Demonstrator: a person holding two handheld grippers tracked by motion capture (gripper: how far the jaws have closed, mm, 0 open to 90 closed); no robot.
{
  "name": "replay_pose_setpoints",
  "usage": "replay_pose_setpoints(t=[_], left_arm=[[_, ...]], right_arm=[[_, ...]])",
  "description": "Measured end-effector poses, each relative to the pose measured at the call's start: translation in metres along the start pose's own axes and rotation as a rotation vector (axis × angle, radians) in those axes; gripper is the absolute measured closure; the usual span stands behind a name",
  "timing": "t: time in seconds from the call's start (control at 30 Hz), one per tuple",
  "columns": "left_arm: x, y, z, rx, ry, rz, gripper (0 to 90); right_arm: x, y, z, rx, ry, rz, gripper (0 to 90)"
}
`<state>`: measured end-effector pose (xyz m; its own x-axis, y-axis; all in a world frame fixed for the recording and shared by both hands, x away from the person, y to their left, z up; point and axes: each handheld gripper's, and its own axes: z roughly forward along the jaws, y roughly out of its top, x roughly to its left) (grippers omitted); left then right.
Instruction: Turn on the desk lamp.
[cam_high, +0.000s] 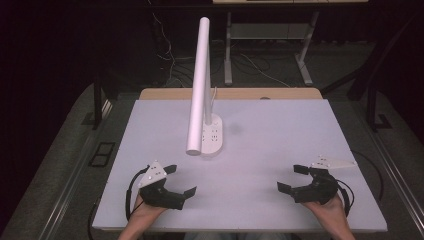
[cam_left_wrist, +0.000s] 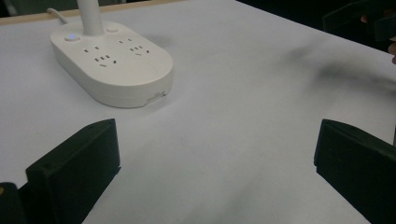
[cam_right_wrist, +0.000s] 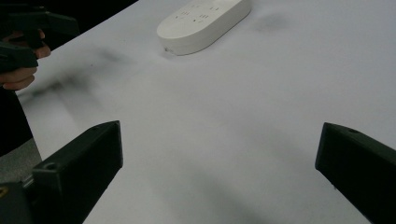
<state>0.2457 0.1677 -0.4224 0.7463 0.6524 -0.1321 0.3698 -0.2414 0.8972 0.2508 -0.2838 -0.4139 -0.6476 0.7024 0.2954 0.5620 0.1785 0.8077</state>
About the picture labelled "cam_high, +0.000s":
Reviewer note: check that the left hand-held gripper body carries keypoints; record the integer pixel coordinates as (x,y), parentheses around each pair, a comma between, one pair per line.
(159,195)

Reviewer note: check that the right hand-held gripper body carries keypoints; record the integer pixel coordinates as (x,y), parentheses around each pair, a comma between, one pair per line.
(320,188)

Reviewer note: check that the person's right hand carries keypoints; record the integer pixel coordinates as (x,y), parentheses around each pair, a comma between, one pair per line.
(325,208)

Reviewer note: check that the person's left hand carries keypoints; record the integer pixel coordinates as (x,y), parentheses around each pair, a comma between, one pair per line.
(145,210)

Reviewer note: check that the white foam board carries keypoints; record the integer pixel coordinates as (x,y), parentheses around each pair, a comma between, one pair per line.
(266,150)

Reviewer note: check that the white desk lamp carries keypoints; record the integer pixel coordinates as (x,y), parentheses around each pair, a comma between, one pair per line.
(199,83)

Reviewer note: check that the black metal stand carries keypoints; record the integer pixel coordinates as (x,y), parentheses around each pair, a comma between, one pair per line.
(372,106)
(97,100)

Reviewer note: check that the grey metal-legged desk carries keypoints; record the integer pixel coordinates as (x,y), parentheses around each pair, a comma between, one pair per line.
(266,31)

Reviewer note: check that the black floor frame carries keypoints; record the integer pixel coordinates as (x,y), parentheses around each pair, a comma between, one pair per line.
(101,154)

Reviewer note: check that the metal floor rail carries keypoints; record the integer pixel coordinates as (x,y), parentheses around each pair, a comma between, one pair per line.
(71,173)
(393,166)

